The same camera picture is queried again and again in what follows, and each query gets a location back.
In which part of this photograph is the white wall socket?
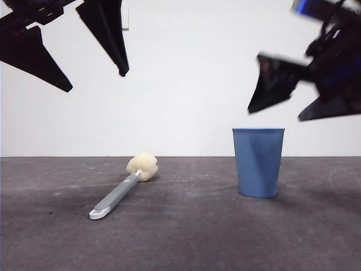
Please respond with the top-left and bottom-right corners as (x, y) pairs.
(122, 5), (131, 30)

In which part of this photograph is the blue ribbed plastic cup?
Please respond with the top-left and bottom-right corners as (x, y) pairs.
(231, 127), (285, 199)

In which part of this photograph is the grey-handled sponge cup brush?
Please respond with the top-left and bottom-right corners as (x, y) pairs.
(89, 151), (159, 221)

